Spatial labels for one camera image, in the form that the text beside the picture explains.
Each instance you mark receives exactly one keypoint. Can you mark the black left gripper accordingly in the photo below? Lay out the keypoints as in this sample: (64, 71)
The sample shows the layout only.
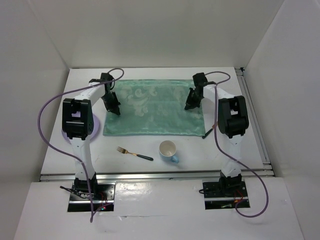
(113, 108)

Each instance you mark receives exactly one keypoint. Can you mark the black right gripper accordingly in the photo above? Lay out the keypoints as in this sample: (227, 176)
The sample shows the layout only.
(189, 103)

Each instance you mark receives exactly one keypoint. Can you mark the green satin placemat cloth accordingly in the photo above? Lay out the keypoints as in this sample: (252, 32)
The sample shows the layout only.
(154, 107)

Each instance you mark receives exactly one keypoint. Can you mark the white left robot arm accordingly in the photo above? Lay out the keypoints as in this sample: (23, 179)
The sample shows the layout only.
(78, 124)

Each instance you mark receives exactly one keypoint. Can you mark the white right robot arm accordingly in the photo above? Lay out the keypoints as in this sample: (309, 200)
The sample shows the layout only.
(231, 120)

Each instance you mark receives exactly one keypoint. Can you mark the purple plate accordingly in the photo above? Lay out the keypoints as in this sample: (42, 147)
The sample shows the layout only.
(94, 133)

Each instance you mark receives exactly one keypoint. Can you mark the light blue mug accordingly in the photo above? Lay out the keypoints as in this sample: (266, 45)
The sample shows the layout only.
(168, 152)

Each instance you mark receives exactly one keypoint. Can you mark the gold knife green handle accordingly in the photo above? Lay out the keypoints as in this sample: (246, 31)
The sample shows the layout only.
(208, 132)

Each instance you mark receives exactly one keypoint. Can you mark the gold fork green handle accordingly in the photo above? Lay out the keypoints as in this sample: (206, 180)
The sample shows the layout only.
(126, 152)

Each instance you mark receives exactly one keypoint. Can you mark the aluminium right rail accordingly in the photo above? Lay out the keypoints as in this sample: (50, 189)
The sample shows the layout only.
(267, 165)

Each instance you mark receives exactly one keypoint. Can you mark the aluminium rail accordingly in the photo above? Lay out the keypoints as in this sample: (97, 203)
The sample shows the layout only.
(267, 165)
(137, 176)

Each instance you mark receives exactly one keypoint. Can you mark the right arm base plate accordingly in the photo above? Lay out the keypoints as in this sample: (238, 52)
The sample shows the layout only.
(216, 198)

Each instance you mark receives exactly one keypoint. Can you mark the aluminium front rail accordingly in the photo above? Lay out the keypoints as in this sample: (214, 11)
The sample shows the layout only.
(137, 176)

